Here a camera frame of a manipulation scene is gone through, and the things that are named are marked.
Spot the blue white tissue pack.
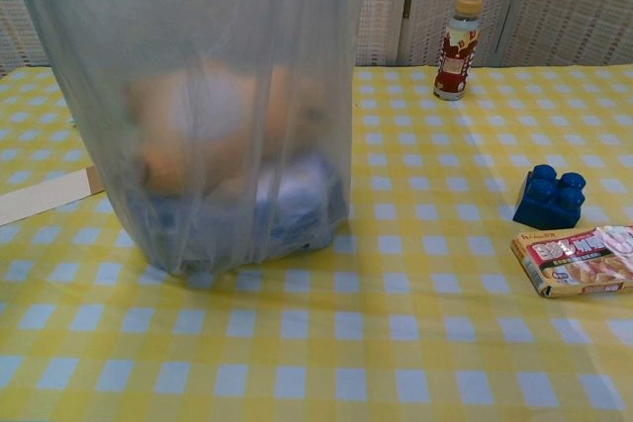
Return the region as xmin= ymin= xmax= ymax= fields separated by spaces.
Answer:
xmin=128 ymin=152 xmax=350 ymax=270

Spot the orange plush toy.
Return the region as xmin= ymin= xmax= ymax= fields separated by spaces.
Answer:
xmin=123 ymin=58 xmax=330 ymax=196

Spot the translucent plastic shopping bag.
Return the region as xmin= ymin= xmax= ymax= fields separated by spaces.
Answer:
xmin=0 ymin=0 xmax=370 ymax=278

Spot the yellow white checkered tablecloth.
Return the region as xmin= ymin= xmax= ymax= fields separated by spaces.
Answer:
xmin=0 ymin=64 xmax=633 ymax=422

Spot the yellow-capped red label bottle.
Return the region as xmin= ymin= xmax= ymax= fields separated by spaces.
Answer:
xmin=433 ymin=0 xmax=485 ymax=102

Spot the blue plastic building block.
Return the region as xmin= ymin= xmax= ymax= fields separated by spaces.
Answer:
xmin=512 ymin=164 xmax=588 ymax=231

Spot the yellow red curry box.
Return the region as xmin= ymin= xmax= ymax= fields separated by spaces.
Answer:
xmin=510 ymin=224 xmax=633 ymax=298

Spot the white cardboard sheet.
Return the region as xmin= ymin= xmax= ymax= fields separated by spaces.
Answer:
xmin=0 ymin=167 xmax=105 ymax=227

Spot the white lattice folding screen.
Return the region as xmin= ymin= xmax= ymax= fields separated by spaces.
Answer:
xmin=0 ymin=0 xmax=633 ymax=78

